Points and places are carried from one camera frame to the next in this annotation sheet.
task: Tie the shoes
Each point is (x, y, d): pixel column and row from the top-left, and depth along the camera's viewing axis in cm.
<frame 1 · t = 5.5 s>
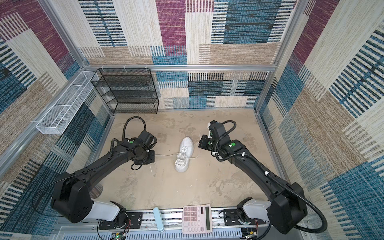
left hand: (151, 158, 84), fingers closed
right hand: (199, 144, 79), fingers closed
white sneaker: (188, 142, 101), point 3 cm above the table
white shoelace: (181, 158, 89), point 7 cm above the table

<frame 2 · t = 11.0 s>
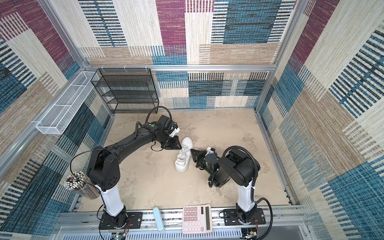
left hand: (181, 146, 86), fingers closed
right hand: (188, 150, 90), fingers closed
cup of coloured pencils: (78, 182, 70), point 18 cm above the table
the other named things where they were.

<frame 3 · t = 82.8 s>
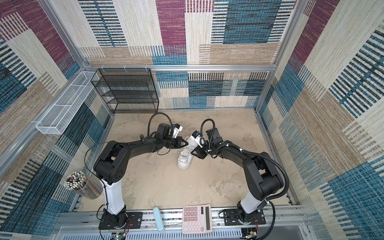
left hand: (188, 142, 92), fingers closed
right hand: (194, 152, 89), fingers open
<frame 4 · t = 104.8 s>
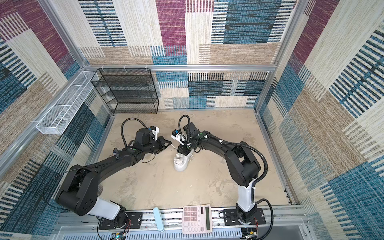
left hand: (171, 140, 86), fingers closed
right hand: (180, 151, 90), fingers closed
